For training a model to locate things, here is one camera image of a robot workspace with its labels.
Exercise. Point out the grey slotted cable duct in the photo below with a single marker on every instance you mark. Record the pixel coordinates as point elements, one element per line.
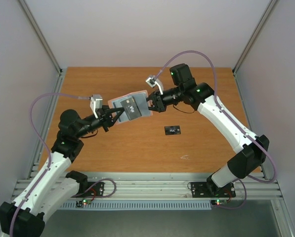
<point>130,205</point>

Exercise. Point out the left aluminium corner post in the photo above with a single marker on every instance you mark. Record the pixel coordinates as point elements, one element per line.
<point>29,15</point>

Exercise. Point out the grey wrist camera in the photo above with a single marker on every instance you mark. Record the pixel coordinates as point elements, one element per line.
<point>152,81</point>
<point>96,102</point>

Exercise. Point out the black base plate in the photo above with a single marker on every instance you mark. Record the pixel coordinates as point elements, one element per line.
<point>95,188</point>
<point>200,190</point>

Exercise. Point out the aluminium rail base frame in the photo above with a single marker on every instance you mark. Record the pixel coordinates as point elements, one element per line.
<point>174,186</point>

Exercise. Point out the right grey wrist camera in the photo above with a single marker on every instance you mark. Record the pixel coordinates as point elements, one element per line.
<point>152,81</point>

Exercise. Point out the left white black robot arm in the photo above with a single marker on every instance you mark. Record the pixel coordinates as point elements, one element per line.
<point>27,215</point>

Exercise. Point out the controller board with leds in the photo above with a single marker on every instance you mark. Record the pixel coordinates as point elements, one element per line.
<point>84,203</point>
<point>220,202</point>

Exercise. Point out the aluminium corner post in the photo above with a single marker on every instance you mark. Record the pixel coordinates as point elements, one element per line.
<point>29,15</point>
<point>255,34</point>

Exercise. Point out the pink leather card holder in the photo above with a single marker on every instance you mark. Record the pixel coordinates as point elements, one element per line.
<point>140,98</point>

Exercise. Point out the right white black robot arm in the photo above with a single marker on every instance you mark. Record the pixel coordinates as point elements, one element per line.
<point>248,147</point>

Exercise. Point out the left controller board with LEDs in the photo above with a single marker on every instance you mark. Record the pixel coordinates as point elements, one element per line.
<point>84,203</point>

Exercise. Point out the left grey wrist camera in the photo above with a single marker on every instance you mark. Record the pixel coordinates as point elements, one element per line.
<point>96,102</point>

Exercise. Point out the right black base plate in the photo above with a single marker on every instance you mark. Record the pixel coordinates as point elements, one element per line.
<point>200,190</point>

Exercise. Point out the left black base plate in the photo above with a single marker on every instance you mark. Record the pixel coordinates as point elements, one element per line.
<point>95,188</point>

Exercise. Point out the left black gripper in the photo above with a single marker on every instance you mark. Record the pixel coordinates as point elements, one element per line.
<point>105,116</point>

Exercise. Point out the black VIP credit card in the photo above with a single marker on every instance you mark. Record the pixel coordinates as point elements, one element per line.
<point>172,130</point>

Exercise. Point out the right aluminium corner post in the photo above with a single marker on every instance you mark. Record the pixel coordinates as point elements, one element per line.
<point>255,34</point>

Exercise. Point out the right controller board with LEDs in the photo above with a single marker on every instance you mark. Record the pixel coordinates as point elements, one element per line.
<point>220,202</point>

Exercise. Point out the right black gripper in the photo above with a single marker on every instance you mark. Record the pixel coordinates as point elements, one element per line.
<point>158,101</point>

